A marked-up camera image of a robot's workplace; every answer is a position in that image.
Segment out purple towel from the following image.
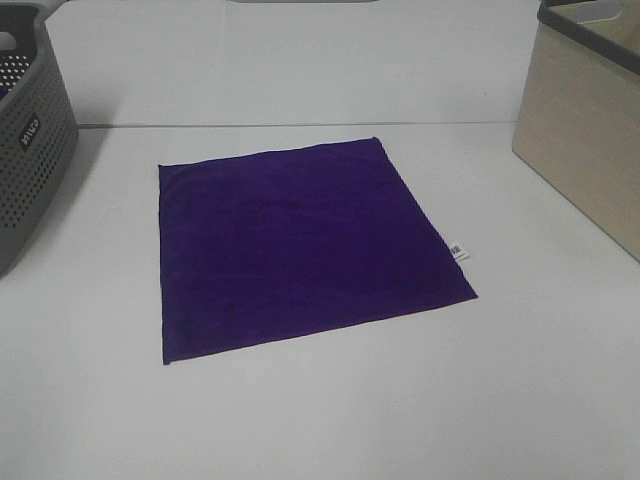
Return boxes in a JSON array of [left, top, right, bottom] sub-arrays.
[[158, 137, 475, 364]]

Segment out beige bin with grey rim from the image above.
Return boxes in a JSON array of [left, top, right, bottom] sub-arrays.
[[512, 1, 639, 257]]

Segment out grey perforated plastic basket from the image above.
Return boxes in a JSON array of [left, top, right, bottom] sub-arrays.
[[1, 1, 79, 275]]

